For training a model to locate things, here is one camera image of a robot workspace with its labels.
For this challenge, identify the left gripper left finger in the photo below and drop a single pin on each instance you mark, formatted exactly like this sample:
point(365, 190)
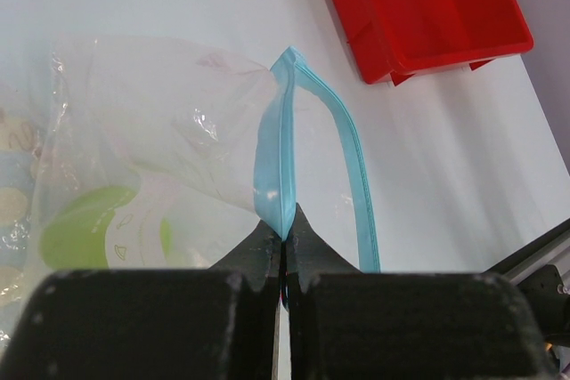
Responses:
point(215, 323)

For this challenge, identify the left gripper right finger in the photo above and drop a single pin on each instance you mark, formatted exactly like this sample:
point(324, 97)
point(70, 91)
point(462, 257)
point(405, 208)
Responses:
point(347, 324)

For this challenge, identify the green toy apple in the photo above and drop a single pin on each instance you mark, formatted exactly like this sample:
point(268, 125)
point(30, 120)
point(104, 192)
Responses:
point(112, 227)

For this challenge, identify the blue zipper clear bag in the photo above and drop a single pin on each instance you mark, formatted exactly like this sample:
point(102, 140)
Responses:
point(218, 129)

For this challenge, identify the dotted clear zip bag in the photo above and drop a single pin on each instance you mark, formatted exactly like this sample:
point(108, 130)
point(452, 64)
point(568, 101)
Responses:
point(21, 147)

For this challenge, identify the red plastic tray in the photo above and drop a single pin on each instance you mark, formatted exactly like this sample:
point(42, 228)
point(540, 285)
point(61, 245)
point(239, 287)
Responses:
point(393, 40)

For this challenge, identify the aluminium frame rail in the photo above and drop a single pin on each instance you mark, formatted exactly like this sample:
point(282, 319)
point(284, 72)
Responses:
point(550, 248)

